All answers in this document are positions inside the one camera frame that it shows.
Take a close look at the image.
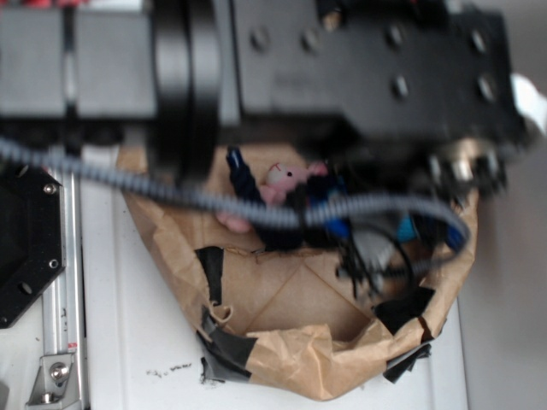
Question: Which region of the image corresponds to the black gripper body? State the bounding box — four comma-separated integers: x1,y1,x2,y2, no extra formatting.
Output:
220,1,526,195

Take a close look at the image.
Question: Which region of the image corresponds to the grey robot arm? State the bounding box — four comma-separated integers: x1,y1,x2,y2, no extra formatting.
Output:
1,1,528,191

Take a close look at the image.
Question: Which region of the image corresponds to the blue plastic bottle toy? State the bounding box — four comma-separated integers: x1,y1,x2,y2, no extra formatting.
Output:
320,174,356,238

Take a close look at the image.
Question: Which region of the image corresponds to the pink plush bunny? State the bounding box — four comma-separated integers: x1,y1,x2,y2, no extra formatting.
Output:
215,162,328,233

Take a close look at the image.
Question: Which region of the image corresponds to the crumpled brown paper bag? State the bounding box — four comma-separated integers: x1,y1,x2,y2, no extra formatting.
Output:
115,144,479,401

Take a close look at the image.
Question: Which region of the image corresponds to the grey corrugated cable conduit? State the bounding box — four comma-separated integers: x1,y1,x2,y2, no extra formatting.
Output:
0,137,472,278

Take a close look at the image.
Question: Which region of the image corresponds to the black octagonal mount plate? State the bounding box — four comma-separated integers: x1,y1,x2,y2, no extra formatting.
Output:
1,165,65,329

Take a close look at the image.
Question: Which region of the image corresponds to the aluminium extrusion rail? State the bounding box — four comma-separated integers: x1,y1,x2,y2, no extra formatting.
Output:
42,168,90,409

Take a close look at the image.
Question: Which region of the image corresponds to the metal corner bracket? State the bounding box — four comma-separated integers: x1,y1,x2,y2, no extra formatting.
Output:
25,353,80,409

